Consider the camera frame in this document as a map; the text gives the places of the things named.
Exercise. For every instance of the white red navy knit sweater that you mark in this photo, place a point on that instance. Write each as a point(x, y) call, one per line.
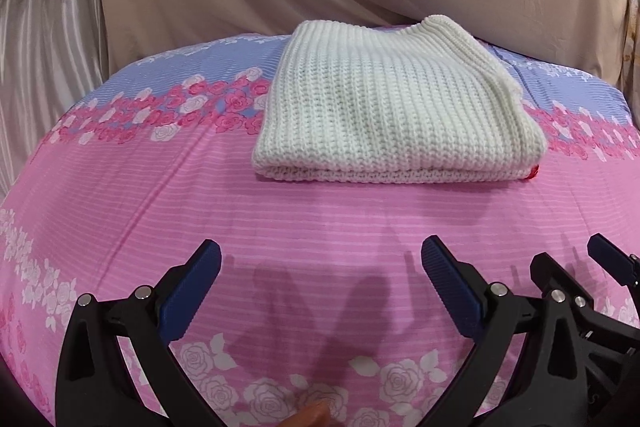
point(380, 107)

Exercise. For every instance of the pink purple floral bed sheet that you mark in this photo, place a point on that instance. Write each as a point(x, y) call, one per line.
point(250, 217)

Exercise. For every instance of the person's left hand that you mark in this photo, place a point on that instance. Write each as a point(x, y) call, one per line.
point(312, 417)

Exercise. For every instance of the white satin curtain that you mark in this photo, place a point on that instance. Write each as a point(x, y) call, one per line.
point(50, 47)

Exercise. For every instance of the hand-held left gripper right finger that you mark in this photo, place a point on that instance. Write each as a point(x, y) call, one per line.
point(450, 282)

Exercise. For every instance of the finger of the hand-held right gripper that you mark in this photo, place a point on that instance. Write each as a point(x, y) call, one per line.
point(612, 259)
point(552, 274)

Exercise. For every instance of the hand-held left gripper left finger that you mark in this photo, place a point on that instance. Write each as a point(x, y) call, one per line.
point(195, 287)

